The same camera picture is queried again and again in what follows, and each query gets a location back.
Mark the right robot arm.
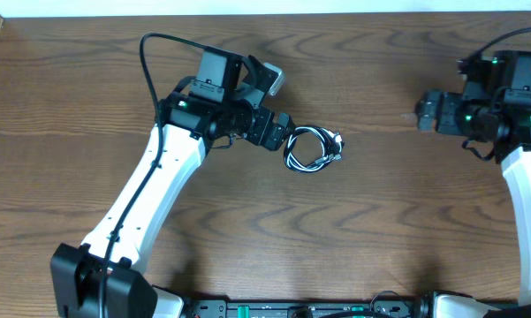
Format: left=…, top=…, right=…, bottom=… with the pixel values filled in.
left=412, top=50, right=531, bottom=317

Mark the black USB cable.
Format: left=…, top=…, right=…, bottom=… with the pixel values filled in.
left=283, top=125, right=345, bottom=174

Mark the white USB cable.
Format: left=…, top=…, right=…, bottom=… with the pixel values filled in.
left=284, top=126, right=344, bottom=171

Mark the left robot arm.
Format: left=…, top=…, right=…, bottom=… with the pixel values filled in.
left=50, top=47, right=295, bottom=317

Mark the black right camera cable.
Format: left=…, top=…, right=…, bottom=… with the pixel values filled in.
left=467, top=26, right=531, bottom=61

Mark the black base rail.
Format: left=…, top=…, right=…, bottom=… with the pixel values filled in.
left=179, top=292, right=438, bottom=318

